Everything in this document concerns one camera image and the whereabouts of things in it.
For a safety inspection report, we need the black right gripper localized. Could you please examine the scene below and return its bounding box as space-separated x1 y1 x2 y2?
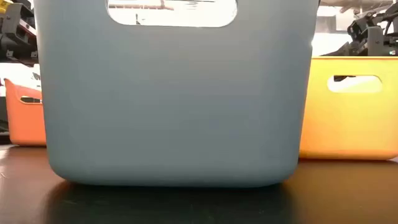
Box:
323 0 398 57

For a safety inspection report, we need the yellow plastic bin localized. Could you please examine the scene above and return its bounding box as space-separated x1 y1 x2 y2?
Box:
298 55 398 161

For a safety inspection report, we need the orange plastic bin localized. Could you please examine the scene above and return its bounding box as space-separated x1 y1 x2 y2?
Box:
3 78 47 147

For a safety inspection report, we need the blue-grey plastic bin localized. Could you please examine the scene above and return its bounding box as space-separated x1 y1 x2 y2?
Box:
33 0 320 189

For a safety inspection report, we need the yellow label tag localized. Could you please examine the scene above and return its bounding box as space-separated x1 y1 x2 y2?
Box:
0 0 14 15

